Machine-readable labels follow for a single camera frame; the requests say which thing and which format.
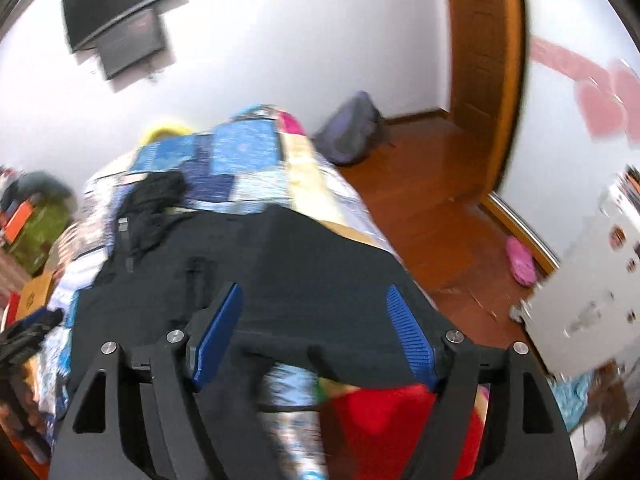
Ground brown cardboard box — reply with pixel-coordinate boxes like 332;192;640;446
17;270;56;321

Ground black wall television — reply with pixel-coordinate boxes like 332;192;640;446
61;0;183;81

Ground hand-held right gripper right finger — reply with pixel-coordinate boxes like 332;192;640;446
385;284;573;480

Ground wooden door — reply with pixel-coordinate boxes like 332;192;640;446
442;0;526;196

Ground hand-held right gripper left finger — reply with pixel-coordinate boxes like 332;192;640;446
50;281;281;480

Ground pink slipper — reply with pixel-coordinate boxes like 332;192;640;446
505;236;537;286

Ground crumpled black garment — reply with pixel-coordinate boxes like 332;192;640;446
114;171;188;273

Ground yellow cloth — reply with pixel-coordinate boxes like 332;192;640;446
137;116;193;147

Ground green bag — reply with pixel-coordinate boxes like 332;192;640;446
10;195;76;276

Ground red cloth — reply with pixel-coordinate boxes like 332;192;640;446
330;382;488;480

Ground large black garment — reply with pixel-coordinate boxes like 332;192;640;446
67;205;451;480

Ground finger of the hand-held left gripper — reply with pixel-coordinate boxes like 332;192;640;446
0;308;65;361

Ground white cabinet with stickers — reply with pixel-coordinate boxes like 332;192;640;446
510;165;640;376

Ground orange box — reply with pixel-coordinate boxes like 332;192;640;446
2;200;36;243

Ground pink wall decoration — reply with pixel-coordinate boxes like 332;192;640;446
530;35;640;136

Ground patchwork printed bedspread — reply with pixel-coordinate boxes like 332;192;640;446
37;104;493;480

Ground grey purple backpack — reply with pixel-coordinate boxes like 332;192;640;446
312;91;396;166

